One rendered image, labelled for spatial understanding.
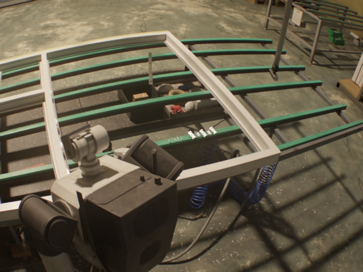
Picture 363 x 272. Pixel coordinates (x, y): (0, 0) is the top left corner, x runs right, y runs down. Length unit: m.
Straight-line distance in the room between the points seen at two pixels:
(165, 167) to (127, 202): 0.27
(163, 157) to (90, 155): 0.24
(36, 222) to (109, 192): 0.22
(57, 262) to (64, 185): 0.22
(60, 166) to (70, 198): 0.72
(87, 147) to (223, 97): 1.36
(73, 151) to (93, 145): 0.06
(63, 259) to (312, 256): 2.12
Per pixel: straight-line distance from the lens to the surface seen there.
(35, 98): 2.11
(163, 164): 1.05
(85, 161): 0.92
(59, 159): 1.62
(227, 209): 2.74
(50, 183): 1.99
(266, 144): 1.87
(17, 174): 1.69
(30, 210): 0.84
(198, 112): 2.49
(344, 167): 3.65
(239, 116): 2.04
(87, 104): 2.53
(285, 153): 1.98
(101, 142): 0.92
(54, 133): 1.76
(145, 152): 1.05
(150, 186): 0.87
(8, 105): 2.12
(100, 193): 0.85
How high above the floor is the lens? 2.05
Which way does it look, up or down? 40 degrees down
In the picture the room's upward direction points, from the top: 10 degrees clockwise
